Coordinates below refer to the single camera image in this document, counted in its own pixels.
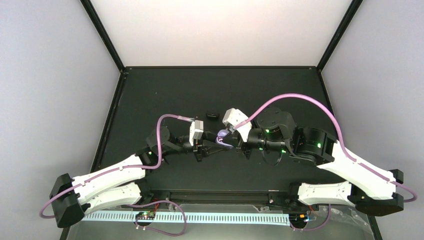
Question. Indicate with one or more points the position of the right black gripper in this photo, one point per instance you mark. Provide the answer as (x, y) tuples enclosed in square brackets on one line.
[(234, 138)]

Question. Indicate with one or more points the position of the lilac earbud charging case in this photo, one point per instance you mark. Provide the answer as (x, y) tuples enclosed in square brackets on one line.
[(220, 137)]

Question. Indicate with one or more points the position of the left electronics board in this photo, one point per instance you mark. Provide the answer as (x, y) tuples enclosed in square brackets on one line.
[(145, 216)]

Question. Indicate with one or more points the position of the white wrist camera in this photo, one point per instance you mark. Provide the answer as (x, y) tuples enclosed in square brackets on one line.
[(196, 131), (236, 120)]

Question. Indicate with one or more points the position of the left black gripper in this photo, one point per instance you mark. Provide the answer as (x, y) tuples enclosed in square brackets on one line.
[(202, 145)]

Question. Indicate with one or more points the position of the black frame post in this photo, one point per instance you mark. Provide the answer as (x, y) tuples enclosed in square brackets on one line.
[(102, 32), (338, 34)]

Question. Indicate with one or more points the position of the clear plastic sheet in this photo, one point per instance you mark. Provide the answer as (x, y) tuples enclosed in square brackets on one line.
[(341, 223)]

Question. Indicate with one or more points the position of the white slotted cable duct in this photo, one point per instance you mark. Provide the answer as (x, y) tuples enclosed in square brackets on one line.
[(278, 219)]

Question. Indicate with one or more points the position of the black earbud holder insert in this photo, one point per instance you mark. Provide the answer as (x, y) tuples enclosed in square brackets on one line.
[(212, 115)]

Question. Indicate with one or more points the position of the left black frame post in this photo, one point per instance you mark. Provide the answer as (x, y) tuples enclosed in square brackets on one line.
[(102, 32)]

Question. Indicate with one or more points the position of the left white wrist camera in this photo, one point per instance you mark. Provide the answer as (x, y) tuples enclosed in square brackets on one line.
[(196, 131)]

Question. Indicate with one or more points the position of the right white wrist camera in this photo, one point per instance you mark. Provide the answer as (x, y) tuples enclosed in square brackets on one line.
[(236, 120)]

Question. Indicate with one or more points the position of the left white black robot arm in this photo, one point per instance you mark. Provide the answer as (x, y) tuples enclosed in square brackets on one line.
[(73, 198)]

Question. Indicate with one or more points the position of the right black frame post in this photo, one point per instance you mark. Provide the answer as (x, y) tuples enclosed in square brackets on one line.
[(338, 34)]

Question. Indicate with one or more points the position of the right electronics board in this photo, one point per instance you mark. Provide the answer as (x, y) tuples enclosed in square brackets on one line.
[(301, 218)]

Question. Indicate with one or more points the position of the electronics board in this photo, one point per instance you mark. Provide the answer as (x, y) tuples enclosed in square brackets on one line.
[(145, 216), (301, 218)]

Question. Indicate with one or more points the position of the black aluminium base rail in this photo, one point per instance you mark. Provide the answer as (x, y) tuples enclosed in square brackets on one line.
[(219, 197)]

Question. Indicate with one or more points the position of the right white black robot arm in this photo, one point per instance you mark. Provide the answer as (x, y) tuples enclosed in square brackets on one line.
[(367, 188)]

